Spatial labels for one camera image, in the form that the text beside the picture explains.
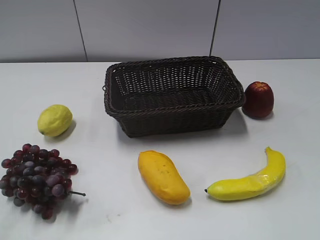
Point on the yellow lemon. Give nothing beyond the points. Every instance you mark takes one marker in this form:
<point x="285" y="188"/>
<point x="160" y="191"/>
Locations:
<point x="54" y="120"/>

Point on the orange yellow mango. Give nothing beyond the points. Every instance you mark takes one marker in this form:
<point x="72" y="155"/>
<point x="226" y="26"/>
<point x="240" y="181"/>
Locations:
<point x="162" y="177"/>

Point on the dark woven wicker basket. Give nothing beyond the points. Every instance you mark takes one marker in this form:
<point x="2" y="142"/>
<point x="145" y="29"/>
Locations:
<point x="171" y="95"/>

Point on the yellow banana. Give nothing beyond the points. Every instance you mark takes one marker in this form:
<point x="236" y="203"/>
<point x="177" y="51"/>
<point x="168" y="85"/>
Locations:
<point x="252" y="185"/>

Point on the dark red wax apple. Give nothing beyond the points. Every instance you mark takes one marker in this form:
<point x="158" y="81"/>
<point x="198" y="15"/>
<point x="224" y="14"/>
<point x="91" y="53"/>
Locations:
<point x="259" y="100"/>

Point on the purple grape bunch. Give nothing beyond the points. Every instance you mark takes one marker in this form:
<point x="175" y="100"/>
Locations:
<point x="39" y="178"/>

